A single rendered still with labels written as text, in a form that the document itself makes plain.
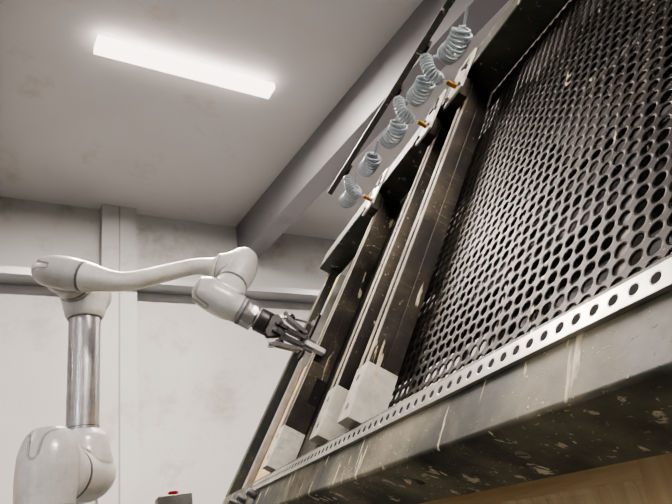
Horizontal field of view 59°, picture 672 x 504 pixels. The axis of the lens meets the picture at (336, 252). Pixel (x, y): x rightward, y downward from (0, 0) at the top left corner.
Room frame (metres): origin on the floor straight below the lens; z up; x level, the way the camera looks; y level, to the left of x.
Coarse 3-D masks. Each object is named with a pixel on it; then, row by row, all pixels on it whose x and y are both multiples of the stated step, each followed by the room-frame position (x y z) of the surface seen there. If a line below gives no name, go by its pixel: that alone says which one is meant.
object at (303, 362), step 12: (336, 288) 2.35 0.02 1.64; (324, 312) 2.32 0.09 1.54; (324, 324) 2.31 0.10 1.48; (312, 336) 2.29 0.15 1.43; (300, 360) 2.28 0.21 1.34; (300, 372) 2.26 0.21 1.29; (288, 396) 2.24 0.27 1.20; (276, 420) 2.21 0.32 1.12; (264, 444) 2.19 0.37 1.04; (264, 456) 2.19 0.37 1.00; (252, 468) 2.18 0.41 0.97; (252, 480) 2.17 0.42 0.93
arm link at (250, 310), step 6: (246, 300) 1.69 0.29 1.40; (252, 300) 1.71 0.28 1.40; (246, 306) 1.68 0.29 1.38; (252, 306) 1.69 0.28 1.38; (258, 306) 1.70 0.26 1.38; (240, 312) 1.68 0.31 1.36; (246, 312) 1.69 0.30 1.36; (252, 312) 1.69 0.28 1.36; (258, 312) 1.71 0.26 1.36; (240, 318) 1.69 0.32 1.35; (246, 318) 1.69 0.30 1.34; (252, 318) 1.70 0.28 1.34; (240, 324) 1.72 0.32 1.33; (246, 324) 1.71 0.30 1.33; (252, 324) 1.72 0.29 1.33
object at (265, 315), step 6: (264, 312) 1.71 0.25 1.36; (270, 312) 1.73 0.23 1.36; (258, 318) 1.71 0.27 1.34; (264, 318) 1.71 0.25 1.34; (270, 318) 1.72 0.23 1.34; (276, 318) 1.75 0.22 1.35; (258, 324) 1.71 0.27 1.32; (264, 324) 1.72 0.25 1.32; (270, 324) 1.74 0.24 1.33; (258, 330) 1.73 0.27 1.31; (264, 330) 1.74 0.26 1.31; (270, 330) 1.74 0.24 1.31; (282, 330) 1.76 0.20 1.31; (270, 336) 1.74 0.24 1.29; (276, 336) 1.75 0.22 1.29
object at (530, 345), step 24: (624, 288) 0.53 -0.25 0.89; (648, 288) 0.50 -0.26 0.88; (576, 312) 0.59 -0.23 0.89; (600, 312) 0.55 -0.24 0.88; (528, 336) 0.66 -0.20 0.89; (552, 336) 0.61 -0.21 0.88; (480, 360) 0.75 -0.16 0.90; (504, 360) 0.69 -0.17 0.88; (456, 384) 0.79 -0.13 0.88; (408, 408) 0.93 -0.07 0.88; (360, 432) 1.11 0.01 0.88; (312, 456) 1.37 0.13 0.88; (264, 480) 1.77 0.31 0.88
